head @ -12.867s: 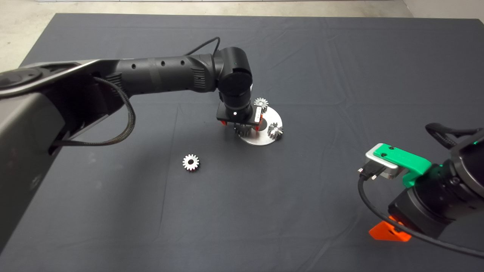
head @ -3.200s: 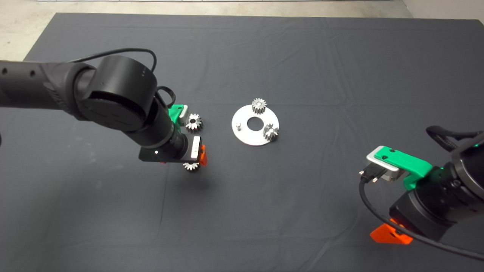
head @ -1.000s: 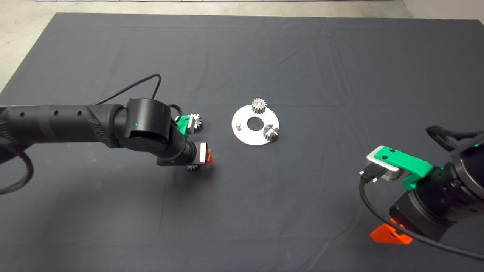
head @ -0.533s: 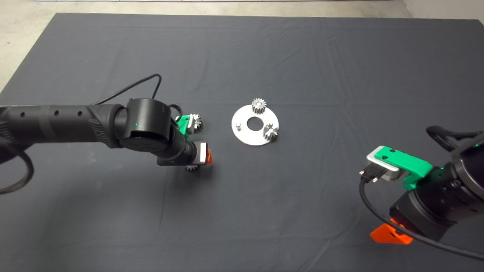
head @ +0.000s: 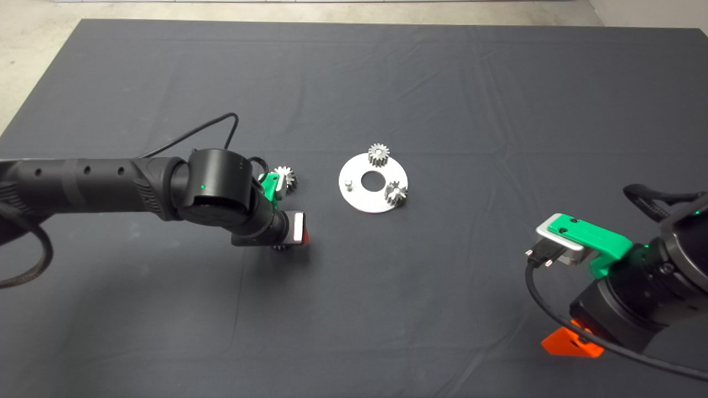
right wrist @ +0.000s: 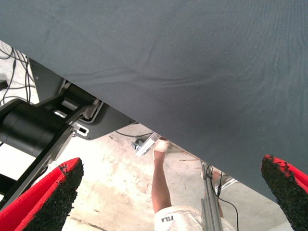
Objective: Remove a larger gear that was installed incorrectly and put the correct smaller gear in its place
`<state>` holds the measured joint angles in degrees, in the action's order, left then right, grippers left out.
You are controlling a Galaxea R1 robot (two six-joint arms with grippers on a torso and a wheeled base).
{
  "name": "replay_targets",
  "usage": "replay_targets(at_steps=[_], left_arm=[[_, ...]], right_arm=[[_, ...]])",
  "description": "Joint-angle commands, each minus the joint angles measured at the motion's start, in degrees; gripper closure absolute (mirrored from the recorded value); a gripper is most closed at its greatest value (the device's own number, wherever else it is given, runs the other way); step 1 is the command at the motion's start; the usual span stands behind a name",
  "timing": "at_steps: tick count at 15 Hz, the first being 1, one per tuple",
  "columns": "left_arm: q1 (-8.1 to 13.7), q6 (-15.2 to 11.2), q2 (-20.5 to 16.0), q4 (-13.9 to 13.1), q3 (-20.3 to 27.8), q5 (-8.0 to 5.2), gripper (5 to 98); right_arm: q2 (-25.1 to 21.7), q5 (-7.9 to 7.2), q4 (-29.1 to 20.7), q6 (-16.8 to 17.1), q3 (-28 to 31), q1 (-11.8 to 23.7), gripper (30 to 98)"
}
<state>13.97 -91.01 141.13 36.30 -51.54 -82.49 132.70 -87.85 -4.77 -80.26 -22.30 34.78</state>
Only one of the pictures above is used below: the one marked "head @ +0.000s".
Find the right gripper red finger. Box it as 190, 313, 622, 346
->
541, 326, 603, 358

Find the braided black right arm cable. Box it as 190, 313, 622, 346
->
623, 184, 708, 222

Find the dark grey table cloth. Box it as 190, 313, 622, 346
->
0, 19, 708, 398

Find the green right camera mount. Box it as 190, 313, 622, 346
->
550, 213, 634, 279

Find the silver right camera box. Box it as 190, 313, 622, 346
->
535, 217, 595, 267

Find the round metal plate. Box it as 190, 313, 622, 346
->
339, 154, 409, 214

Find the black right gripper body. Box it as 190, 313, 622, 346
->
570, 276, 675, 353

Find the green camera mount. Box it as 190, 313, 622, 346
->
550, 213, 634, 279
259, 172, 281, 203

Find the braided black arm cable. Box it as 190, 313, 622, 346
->
623, 184, 708, 222
0, 202, 54, 289

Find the green left camera mount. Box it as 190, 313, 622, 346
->
259, 172, 281, 203

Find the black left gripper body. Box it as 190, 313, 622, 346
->
231, 210, 308, 248

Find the braided black left arm cable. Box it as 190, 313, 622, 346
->
0, 202, 54, 289

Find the large steel gear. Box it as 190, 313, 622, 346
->
275, 166, 298, 194

